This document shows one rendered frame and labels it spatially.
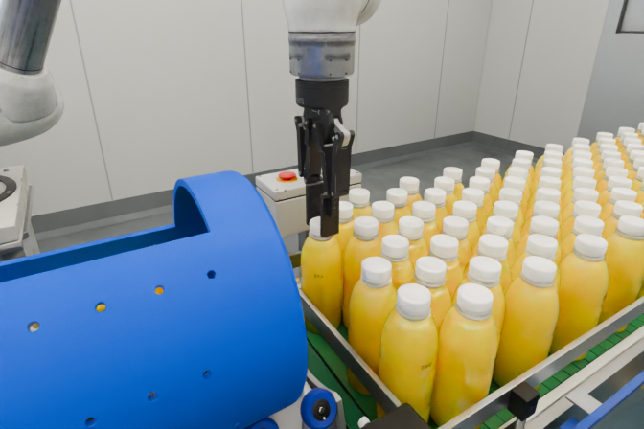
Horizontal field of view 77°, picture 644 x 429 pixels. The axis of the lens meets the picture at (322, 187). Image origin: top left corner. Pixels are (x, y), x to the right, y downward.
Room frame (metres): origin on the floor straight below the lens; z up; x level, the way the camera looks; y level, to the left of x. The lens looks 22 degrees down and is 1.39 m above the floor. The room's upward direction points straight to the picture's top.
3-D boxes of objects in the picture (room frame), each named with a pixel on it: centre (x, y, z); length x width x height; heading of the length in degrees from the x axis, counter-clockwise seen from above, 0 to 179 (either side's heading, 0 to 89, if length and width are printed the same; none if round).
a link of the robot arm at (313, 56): (0.58, 0.00, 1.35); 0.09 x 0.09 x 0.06
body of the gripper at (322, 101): (0.58, 0.00, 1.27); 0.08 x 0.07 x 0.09; 30
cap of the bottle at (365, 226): (0.58, -0.07, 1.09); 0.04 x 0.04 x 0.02
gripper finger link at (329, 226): (0.56, -0.01, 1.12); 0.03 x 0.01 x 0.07; 120
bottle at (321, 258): (0.58, 0.00, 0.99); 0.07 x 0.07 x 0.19
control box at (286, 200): (0.79, 0.03, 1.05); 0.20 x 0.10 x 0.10; 120
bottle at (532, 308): (0.45, -0.29, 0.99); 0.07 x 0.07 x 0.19
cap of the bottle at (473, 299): (0.39, -0.18, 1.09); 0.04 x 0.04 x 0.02
